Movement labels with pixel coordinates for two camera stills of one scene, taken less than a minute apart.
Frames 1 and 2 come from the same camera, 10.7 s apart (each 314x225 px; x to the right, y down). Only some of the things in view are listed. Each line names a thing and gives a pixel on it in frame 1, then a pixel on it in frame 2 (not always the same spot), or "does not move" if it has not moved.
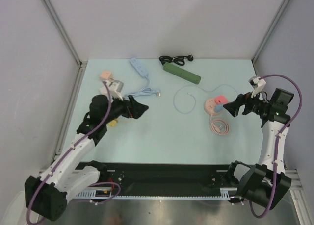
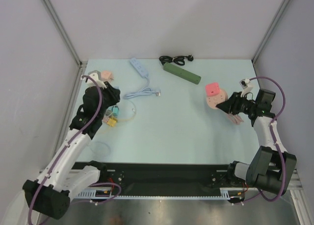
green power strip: x=181 y=73 does not move
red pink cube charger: x=221 y=99 -> x=212 y=89
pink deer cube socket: x=106 y=75 does not move
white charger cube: x=116 y=87 -> x=96 y=75
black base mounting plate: x=165 y=179 does not move
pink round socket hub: x=209 y=107 -> x=214 y=100
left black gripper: x=135 y=109 -> x=113 y=93
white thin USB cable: x=194 y=99 -> x=102 y=142
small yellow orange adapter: x=112 y=123 does not move
